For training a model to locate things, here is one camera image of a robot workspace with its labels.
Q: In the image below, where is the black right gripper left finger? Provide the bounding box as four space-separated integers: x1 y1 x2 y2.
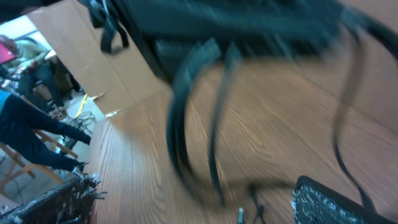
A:
1 174 106 224

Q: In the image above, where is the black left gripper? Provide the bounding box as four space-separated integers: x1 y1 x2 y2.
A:
112 0 397 83

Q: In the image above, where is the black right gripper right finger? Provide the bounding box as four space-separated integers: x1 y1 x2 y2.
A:
292 175 396 224

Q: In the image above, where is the wooden chair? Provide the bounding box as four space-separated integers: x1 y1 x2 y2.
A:
1 129 78 195

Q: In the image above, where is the person in dark clothes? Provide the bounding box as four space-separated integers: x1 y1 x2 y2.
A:
1 90 91 172

